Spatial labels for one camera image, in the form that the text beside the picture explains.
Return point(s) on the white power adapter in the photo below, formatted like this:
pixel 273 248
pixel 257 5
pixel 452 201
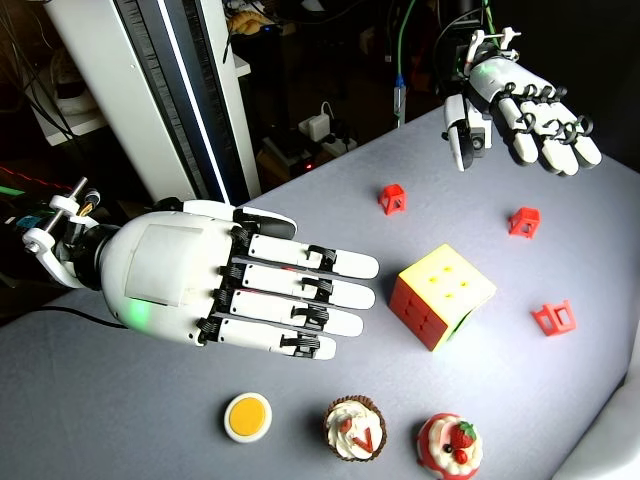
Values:
pixel 316 127

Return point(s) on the colourful puzzle cube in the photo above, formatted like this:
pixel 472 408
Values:
pixel 440 290

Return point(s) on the round white yellow button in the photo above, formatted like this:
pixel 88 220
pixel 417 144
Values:
pixel 247 417

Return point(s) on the white column with black strips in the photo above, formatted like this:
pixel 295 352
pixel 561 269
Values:
pixel 100 75

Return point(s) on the yellow bread-like toy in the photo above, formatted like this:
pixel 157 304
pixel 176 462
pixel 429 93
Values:
pixel 245 21

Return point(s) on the small red toy stool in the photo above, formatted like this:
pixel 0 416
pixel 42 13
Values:
pixel 524 222
pixel 552 320
pixel 391 199

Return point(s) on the red toy strawberry cake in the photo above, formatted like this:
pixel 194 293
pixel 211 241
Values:
pixel 447 445

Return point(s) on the toy cupcake brown wrapper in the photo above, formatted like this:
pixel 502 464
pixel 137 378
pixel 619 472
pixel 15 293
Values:
pixel 355 430

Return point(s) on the grey table cloth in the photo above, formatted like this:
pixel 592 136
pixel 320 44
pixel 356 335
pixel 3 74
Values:
pixel 150 410

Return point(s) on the dark box with red light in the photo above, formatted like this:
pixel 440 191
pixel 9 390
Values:
pixel 292 160

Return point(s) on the white power strip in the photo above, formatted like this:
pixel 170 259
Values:
pixel 340 145

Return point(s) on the white sneaker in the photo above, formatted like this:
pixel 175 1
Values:
pixel 70 95

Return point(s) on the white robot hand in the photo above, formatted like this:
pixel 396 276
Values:
pixel 500 80
pixel 160 270

